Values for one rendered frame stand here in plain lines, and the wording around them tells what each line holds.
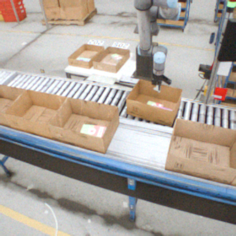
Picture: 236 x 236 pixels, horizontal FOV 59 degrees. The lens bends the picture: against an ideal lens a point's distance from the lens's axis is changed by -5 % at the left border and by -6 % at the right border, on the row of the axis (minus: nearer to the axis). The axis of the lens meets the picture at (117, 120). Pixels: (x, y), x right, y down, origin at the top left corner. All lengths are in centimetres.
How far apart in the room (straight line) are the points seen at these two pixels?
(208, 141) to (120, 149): 59
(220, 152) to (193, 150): 18
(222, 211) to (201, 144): 46
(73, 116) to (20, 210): 119
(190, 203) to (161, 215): 65
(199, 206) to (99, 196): 106
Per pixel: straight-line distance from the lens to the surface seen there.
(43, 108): 187
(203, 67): 189
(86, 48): 287
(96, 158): 139
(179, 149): 147
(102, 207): 222
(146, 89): 200
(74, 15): 593
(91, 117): 166
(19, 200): 251
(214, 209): 161
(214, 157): 149
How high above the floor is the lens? 203
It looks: 45 degrees down
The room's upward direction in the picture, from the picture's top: 5 degrees counter-clockwise
